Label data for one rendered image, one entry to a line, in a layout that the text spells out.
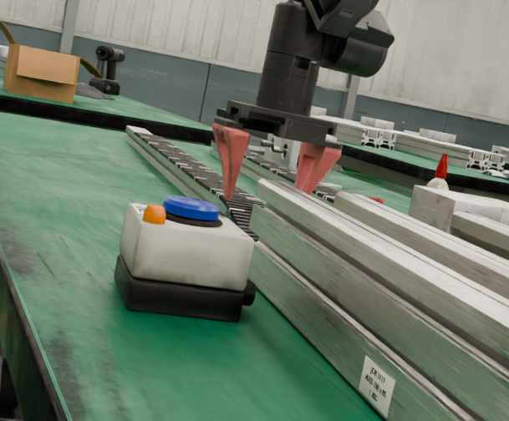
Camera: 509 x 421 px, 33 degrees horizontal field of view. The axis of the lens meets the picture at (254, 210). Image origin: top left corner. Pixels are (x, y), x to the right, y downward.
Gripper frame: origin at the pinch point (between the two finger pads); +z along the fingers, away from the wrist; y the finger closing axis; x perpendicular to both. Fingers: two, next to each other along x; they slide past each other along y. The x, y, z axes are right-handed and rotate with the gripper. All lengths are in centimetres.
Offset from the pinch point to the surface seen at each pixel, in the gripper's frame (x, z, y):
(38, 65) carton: 195, -4, -10
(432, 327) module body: -48.4, -1.2, -7.8
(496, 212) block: -15.2, -4.1, 17.3
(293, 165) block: 77, 3, 33
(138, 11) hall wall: 1092, -79, 174
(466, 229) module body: -18.0, -2.5, 12.8
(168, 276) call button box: -29.5, 2.5, -16.3
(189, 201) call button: -26.2, -2.2, -15.0
